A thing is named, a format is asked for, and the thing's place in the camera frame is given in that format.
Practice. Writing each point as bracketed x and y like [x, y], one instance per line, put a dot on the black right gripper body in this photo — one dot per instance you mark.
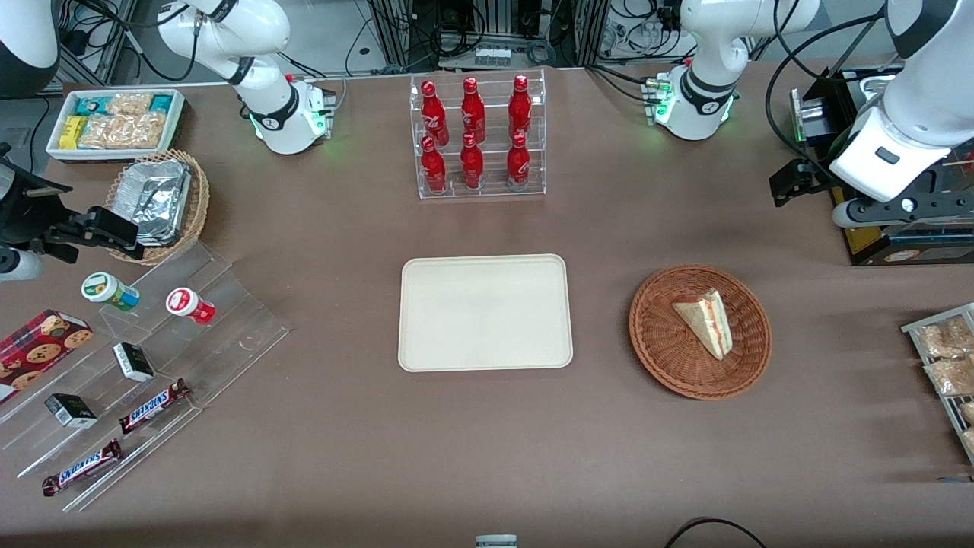
[23, 207]

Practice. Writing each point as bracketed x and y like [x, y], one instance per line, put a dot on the triangular sandwich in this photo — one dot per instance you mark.
[708, 323]

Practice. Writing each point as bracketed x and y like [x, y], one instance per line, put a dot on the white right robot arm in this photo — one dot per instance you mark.
[259, 30]

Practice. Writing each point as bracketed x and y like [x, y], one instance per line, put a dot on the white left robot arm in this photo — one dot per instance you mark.
[700, 46]

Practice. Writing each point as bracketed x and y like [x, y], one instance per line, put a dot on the light wicker basket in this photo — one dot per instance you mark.
[199, 198]

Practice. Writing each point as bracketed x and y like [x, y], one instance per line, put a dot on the brown wicker basket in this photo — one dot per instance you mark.
[662, 358]

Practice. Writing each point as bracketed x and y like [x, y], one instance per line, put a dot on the cream plastic tray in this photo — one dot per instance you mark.
[472, 312]

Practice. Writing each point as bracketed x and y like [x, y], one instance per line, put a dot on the black food warmer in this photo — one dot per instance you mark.
[913, 255]

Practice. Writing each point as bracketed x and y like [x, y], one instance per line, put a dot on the yellow snack packet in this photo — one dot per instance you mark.
[72, 133]

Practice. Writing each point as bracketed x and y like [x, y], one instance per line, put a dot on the white plastic bin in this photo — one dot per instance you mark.
[114, 155]

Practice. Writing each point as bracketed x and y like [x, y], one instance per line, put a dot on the green lid cup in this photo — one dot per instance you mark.
[106, 289]

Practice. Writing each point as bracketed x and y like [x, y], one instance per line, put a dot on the teal snack packet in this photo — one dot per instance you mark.
[161, 103]
[90, 106]

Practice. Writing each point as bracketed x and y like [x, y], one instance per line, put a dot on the clear pastry bag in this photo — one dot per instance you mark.
[943, 339]
[951, 377]

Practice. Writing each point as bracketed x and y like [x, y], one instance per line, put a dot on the clear cracker bag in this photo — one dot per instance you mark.
[129, 103]
[122, 131]

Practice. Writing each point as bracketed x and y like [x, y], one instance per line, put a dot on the stacked foil trays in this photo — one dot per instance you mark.
[156, 198]

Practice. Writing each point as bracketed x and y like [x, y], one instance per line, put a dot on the red cookie box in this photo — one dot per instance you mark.
[38, 350]

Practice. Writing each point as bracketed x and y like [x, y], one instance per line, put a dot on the small black box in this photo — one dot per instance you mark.
[70, 411]
[134, 362]

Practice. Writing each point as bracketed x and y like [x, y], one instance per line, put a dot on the red lid cup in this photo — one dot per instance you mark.
[186, 304]

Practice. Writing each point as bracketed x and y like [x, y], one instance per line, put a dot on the Snickers bar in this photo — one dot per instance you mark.
[82, 468]
[152, 406]

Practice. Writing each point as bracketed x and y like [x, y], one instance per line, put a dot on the clear acrylic stepped stand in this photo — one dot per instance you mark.
[228, 327]

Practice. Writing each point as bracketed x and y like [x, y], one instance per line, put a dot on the red drink bottle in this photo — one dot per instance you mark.
[518, 164]
[434, 114]
[472, 166]
[434, 169]
[472, 110]
[520, 106]

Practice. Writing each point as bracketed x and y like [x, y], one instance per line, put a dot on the clear acrylic bottle rack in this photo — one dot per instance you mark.
[494, 190]

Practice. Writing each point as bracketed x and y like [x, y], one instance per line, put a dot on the grey power strip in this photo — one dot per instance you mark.
[492, 56]

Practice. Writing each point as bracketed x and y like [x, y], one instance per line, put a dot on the grey object at table edge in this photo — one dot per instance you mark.
[496, 542]

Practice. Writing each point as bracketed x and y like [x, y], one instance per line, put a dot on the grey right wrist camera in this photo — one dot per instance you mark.
[19, 265]

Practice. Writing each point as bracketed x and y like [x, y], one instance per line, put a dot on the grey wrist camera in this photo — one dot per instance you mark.
[848, 215]
[19, 265]

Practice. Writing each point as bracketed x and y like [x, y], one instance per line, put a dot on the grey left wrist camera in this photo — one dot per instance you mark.
[848, 215]

